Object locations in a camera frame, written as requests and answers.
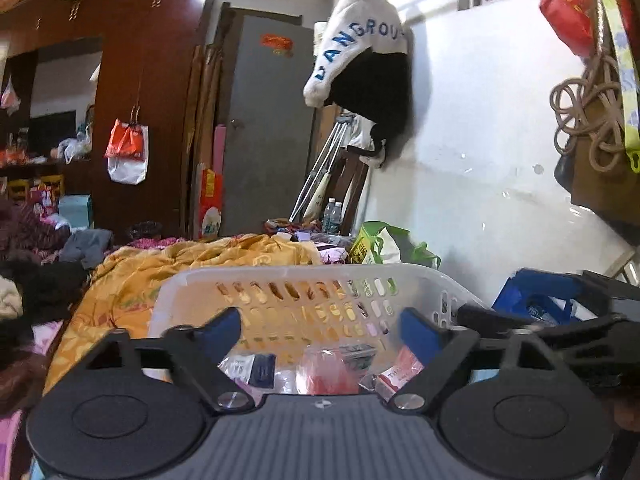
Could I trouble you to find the yellow blanket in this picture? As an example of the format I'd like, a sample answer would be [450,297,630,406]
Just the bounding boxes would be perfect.
[44,233,322,393]

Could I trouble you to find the brown hanging bag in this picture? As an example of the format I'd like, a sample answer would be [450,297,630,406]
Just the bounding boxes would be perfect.
[554,85,640,247]

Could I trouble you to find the orange and white plastic bag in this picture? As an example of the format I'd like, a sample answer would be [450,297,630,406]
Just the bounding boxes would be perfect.
[104,118,150,185]

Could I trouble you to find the pile of dark clothes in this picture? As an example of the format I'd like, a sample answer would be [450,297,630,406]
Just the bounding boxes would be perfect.
[0,200,88,411]

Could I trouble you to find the grey cloth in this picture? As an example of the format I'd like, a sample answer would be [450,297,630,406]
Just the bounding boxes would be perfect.
[61,228,114,270]

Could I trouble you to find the red hanging bag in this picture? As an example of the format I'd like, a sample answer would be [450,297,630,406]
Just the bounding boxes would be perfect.
[539,0,603,57]

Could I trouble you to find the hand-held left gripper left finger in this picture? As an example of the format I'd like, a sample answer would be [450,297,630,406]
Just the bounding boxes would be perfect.
[82,306,253,413]

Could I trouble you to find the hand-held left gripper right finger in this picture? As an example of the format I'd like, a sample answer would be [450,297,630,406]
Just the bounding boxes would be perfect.
[390,308,563,413]

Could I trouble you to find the white plastic basket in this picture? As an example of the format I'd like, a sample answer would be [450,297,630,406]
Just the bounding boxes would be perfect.
[149,262,493,402]

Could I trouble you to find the blue tote bag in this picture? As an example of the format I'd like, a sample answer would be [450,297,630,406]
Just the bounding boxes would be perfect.
[491,269,583,327]

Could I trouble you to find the teal box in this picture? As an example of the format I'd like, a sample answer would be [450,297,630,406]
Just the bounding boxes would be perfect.
[58,195,94,229]

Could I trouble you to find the red item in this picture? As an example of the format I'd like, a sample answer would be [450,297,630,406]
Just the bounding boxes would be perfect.
[296,347,362,395]

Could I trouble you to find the brown wooden wardrobe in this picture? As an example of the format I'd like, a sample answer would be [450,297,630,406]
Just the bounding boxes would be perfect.
[0,0,217,241]

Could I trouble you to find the white box with blue label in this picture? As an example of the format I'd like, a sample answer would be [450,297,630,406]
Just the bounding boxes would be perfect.
[221,352,279,389]

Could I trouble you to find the grey door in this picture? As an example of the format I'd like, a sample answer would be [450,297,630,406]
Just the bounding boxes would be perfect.
[220,7,322,237]

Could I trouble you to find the white and black jacket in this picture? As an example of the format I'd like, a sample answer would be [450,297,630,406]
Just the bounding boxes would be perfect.
[303,0,414,169]

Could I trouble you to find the red gift box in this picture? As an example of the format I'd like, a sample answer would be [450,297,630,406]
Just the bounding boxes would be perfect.
[199,168,224,239]

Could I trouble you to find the beige coiled rope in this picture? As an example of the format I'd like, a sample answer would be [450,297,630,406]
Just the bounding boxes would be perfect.
[549,54,632,177]

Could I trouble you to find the green patterned strap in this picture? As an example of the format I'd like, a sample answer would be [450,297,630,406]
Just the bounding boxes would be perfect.
[586,0,640,175]

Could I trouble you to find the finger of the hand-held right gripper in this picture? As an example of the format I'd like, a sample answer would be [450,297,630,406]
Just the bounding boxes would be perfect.
[457,304,628,343]

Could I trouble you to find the green tote bag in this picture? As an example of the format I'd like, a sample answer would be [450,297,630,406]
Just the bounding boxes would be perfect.
[349,221,442,270]

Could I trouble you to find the metal crutches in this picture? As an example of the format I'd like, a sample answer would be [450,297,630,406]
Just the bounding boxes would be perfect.
[289,114,353,223]

